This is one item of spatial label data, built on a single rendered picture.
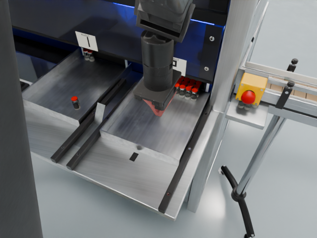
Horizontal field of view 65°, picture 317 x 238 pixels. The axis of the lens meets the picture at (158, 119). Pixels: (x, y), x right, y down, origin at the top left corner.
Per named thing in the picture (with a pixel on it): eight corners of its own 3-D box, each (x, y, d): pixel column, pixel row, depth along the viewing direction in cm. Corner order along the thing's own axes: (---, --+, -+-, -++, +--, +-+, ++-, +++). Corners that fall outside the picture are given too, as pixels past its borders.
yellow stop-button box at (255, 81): (239, 86, 82) (245, 68, 77) (262, 92, 80) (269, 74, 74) (234, 100, 77) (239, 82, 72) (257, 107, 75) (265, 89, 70)
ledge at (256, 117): (234, 93, 94) (235, 89, 93) (269, 103, 90) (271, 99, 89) (224, 117, 86) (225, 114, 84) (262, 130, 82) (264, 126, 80)
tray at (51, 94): (80, 55, 108) (78, 47, 106) (132, 70, 101) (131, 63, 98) (20, 104, 88) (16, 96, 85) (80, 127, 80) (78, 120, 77)
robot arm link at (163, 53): (135, 35, 40) (169, 41, 39) (148, 16, 44) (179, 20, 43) (138, 70, 45) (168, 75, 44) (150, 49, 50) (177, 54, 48)
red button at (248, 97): (241, 95, 76) (245, 85, 73) (254, 99, 75) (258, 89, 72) (238, 103, 74) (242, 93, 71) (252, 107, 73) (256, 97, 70)
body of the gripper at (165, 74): (181, 78, 53) (184, 48, 48) (162, 110, 47) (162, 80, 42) (154, 71, 55) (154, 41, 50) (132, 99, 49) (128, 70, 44)
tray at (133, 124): (148, 75, 98) (148, 68, 96) (212, 93, 91) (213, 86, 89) (101, 137, 78) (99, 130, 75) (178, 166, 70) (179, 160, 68)
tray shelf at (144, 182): (72, 55, 111) (71, 52, 110) (224, 101, 91) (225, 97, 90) (-20, 130, 82) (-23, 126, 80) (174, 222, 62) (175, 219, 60)
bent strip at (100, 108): (101, 114, 84) (97, 102, 80) (108, 117, 83) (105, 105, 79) (74, 144, 76) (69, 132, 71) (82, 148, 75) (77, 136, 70)
